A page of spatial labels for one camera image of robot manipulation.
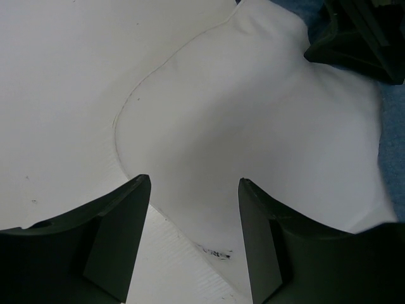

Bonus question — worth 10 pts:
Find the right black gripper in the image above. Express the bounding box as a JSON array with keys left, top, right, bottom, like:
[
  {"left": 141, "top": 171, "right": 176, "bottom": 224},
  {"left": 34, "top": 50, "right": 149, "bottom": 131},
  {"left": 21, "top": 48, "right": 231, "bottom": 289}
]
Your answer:
[{"left": 304, "top": 1, "right": 404, "bottom": 85}]

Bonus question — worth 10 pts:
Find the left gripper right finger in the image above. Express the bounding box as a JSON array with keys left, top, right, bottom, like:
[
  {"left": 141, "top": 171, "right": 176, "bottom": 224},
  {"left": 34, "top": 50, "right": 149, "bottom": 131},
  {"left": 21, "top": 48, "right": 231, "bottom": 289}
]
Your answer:
[{"left": 238, "top": 179, "right": 404, "bottom": 303}]

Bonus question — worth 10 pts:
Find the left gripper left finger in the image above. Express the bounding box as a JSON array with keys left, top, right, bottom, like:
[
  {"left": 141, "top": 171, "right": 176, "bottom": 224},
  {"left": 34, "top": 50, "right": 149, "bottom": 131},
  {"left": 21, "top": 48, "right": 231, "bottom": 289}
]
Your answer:
[{"left": 1, "top": 174, "right": 151, "bottom": 303}]

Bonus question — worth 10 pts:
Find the blue pillowcase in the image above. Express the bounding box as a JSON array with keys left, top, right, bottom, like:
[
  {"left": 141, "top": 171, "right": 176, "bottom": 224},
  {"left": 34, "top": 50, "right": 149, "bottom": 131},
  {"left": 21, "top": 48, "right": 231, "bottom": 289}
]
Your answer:
[{"left": 294, "top": 0, "right": 405, "bottom": 222}]

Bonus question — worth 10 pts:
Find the white pillow with yellow edge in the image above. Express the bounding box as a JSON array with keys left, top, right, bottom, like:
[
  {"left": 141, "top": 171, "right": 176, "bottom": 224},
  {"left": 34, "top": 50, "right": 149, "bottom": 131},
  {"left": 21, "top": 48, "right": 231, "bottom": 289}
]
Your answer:
[{"left": 115, "top": 1, "right": 396, "bottom": 298}]

